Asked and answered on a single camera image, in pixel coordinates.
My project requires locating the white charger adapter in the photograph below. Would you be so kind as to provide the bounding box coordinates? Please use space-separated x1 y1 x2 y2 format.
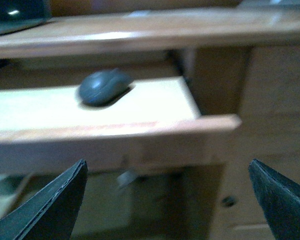
117 170 138 189

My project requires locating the wooden sliding keyboard tray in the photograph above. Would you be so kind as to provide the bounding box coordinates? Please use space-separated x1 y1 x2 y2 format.
0 67 241 175

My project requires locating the wooden cabinet door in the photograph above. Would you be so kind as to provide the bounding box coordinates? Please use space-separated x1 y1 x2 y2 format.
209 45 300 240

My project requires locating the dark grey computer mouse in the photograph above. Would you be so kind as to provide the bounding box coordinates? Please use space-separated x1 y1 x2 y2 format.
78 68 133 107

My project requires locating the round black cabinet knob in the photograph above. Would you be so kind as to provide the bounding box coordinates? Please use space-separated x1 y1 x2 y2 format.
221 195 237 208

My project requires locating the dark laptop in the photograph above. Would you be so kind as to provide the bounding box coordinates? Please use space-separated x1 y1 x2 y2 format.
0 0 52 36

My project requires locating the wooden desk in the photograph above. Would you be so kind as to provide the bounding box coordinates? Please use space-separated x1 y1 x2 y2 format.
0 7 300 240

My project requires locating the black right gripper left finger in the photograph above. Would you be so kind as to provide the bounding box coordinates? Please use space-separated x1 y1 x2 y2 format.
0 159 88 240

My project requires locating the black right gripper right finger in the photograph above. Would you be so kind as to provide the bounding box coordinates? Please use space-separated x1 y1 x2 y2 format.
248 159 300 240

